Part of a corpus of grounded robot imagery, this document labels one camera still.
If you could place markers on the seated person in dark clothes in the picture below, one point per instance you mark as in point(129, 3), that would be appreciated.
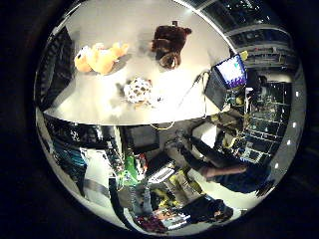
point(232, 176)

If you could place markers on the storage shelf rack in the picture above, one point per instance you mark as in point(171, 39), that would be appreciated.
point(262, 49)

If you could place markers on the black plastic basket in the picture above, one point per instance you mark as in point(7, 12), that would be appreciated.
point(55, 69)

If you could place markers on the orange plush dog toy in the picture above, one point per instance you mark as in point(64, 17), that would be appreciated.
point(99, 59)

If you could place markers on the open laptop computer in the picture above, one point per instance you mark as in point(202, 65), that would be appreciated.
point(231, 71)

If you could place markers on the brown plush bear toy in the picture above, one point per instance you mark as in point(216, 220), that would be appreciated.
point(169, 41)

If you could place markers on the white brown spotted ball toy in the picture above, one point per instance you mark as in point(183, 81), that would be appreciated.
point(138, 90)

